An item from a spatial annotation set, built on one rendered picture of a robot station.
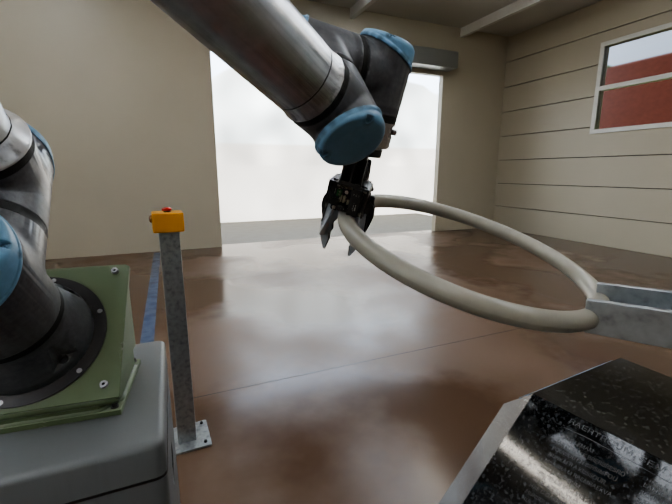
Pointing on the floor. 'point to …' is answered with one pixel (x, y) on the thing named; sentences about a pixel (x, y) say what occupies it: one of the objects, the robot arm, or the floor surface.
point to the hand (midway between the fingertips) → (338, 244)
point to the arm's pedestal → (101, 450)
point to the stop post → (178, 332)
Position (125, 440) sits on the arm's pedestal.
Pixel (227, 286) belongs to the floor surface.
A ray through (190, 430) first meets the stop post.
